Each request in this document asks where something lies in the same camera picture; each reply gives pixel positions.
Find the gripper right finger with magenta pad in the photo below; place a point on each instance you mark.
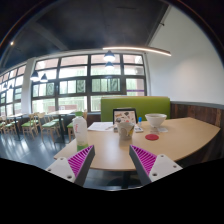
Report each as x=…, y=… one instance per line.
x=151, y=167

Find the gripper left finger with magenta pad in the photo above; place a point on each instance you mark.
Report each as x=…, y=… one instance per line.
x=75, y=168

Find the red round coaster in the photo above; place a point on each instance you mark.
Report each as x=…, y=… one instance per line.
x=152, y=137

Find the wooden chair by table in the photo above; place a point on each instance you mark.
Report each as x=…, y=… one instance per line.
x=70, y=131

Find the clear bottle with green cap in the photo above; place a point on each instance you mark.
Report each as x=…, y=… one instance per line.
x=80, y=130

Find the white paper cup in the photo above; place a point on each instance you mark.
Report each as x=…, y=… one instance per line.
x=125, y=130

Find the white ceramic bowl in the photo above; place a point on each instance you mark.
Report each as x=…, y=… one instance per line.
x=155, y=119

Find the white paper sheet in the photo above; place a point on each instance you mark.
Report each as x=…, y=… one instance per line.
x=101, y=126

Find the wooden chair green seat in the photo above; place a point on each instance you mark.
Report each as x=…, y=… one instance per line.
x=48, y=127
x=29, y=127

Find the small blue capped bottle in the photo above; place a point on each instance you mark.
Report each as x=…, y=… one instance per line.
x=139, y=120

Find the dark dining table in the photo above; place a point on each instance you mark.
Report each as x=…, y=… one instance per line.
x=60, y=114

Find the tablet with sticker cover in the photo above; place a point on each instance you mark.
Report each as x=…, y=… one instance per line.
x=124, y=115

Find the green upholstered bench back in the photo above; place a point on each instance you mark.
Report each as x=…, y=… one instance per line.
x=143, y=105

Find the large grid window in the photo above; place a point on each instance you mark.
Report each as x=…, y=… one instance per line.
x=78, y=82

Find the pendant lamp left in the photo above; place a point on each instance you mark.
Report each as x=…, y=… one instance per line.
x=34, y=77

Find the pendant lamp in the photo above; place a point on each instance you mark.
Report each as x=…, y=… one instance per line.
x=34, y=77
x=109, y=56

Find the pendant lamp centre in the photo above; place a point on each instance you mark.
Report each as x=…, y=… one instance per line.
x=109, y=56

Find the curved linear ceiling light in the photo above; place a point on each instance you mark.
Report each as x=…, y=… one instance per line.
x=144, y=49

